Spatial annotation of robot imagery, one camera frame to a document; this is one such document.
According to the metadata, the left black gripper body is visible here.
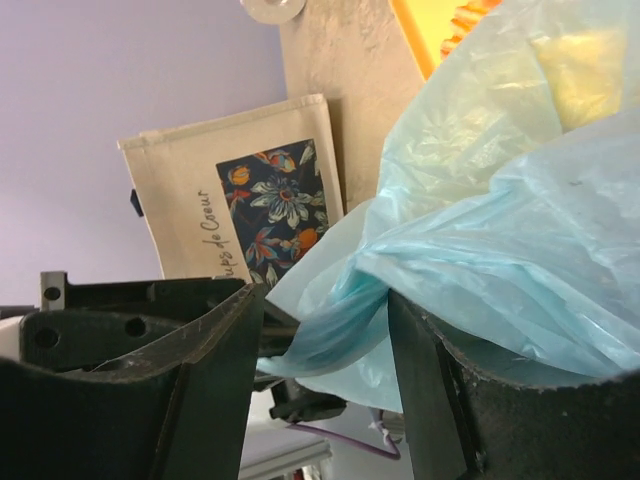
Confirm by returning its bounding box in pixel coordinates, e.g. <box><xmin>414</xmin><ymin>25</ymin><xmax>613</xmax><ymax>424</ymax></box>
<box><xmin>19</xmin><ymin>269</ymin><xmax>351</xmax><ymax>423</ymax></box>

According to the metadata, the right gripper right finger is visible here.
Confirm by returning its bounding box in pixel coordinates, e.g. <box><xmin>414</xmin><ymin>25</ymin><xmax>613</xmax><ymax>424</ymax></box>
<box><xmin>388</xmin><ymin>292</ymin><xmax>639</xmax><ymax>479</ymax></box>

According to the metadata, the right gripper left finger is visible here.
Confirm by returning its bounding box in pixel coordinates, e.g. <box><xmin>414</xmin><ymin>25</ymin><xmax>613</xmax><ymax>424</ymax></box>
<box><xmin>1</xmin><ymin>283</ymin><xmax>264</xmax><ymax>479</ymax></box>

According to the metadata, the beige canvas tote bag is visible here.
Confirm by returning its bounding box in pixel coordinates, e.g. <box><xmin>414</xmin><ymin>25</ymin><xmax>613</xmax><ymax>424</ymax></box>
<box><xmin>118</xmin><ymin>94</ymin><xmax>344</xmax><ymax>285</ymax></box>

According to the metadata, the light blue plastic bag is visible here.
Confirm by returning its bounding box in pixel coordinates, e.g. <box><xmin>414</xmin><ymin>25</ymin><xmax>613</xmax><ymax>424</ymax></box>
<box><xmin>258</xmin><ymin>1</ymin><xmax>639</xmax><ymax>411</ymax></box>

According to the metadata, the yellow plastic tray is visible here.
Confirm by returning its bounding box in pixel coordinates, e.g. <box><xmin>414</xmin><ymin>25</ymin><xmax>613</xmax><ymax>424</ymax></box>
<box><xmin>390</xmin><ymin>0</ymin><xmax>469</xmax><ymax>81</ymax></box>

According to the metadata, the long baguette bread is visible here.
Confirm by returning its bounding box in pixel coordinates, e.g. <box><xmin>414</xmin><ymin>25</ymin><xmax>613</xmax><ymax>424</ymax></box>
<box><xmin>440</xmin><ymin>0</ymin><xmax>501</xmax><ymax>60</ymax></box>

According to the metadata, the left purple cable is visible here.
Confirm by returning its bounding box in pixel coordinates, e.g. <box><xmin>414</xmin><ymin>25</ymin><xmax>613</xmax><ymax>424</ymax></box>
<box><xmin>285</xmin><ymin>419</ymin><xmax>401</xmax><ymax>460</ymax></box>

